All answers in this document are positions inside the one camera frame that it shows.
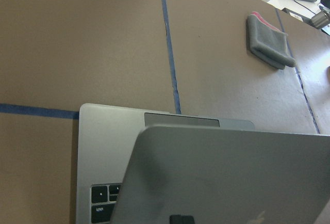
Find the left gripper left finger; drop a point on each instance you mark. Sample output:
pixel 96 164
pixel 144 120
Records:
pixel 175 219

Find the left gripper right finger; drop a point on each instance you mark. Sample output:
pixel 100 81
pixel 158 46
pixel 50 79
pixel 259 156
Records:
pixel 187 219

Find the silver laptop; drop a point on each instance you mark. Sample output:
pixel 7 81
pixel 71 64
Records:
pixel 142 166

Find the folded grey cloth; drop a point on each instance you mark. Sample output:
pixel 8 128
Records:
pixel 268 43

